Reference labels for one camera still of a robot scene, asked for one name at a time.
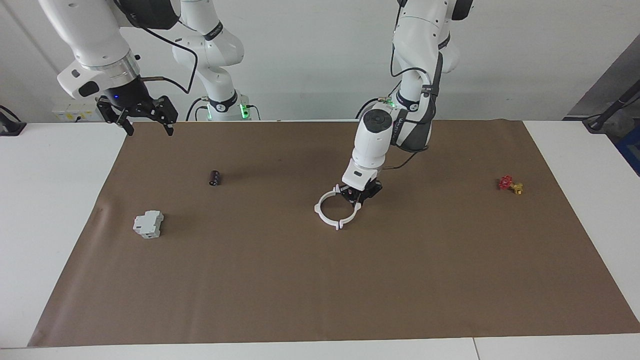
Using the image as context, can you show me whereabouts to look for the brown paper mat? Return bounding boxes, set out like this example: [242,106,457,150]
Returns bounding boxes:
[27,119,640,347]

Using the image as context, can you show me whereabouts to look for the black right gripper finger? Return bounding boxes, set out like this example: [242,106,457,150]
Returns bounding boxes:
[150,96,179,137]
[96,97,136,137]

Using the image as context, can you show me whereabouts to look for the black base cable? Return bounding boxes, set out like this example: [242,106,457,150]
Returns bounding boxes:
[186,96,208,122]
[356,96,396,120]

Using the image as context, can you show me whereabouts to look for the white power strip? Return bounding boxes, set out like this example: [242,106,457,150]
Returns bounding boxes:
[52,102,101,123]

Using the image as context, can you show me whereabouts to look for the blue box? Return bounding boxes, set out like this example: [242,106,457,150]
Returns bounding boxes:
[616,127,640,177]

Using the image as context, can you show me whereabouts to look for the white circuit breaker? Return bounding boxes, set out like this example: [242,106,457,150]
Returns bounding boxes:
[132,210,165,239]

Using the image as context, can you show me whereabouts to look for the black tripod stand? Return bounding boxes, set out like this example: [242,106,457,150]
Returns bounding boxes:
[582,80,640,133]

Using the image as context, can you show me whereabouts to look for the white half pipe clamp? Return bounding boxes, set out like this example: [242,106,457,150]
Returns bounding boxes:
[336,185,362,232]
[314,186,342,231]

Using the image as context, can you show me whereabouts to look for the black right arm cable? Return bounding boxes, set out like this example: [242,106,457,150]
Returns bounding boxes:
[112,0,199,95]

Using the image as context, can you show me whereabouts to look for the red handle brass valve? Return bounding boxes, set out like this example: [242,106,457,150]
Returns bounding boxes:
[497,175,525,196]

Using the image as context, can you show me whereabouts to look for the black clamp base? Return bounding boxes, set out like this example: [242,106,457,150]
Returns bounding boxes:
[0,105,27,137]

